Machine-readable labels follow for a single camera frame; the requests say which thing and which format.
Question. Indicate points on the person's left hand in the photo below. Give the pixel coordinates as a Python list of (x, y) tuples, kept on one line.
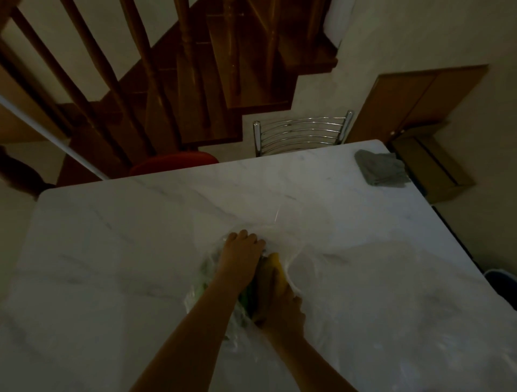
[(240, 258)]

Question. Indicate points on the person's right hand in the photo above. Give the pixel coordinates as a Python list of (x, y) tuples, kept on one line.
[(284, 311)]

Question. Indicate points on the person's left fingers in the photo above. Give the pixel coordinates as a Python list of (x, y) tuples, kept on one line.
[(247, 239)]

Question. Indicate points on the person's right fingers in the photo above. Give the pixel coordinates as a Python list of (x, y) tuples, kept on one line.
[(269, 284)]

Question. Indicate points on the yellow item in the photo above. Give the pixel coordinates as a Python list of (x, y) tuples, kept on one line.
[(275, 262)]

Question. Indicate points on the clear plastic bag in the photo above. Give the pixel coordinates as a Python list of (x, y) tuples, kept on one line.
[(343, 290)]

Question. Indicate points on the person's left forearm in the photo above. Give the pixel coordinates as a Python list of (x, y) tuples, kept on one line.
[(190, 335)]

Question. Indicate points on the person's right forearm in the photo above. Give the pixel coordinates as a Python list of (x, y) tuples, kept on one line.
[(311, 367)]

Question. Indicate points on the red chair seat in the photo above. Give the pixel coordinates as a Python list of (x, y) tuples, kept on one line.
[(173, 162)]

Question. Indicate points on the chrome chair backrest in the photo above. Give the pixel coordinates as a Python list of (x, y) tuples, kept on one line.
[(301, 131)]

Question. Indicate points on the grey folded cloth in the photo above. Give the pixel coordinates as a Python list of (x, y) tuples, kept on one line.
[(381, 168)]

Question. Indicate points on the brown wooden staircase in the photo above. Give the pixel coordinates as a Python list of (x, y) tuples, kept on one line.
[(242, 72)]

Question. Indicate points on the brown cardboard box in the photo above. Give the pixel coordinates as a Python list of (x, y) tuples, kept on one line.
[(434, 165)]

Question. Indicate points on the brown wooden cabinet door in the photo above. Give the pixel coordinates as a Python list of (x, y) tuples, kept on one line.
[(412, 105)]

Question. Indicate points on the white pole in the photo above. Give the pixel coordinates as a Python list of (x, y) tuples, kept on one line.
[(52, 137)]

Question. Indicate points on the wooden stair railing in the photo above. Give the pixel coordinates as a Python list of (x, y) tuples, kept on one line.
[(93, 76)]

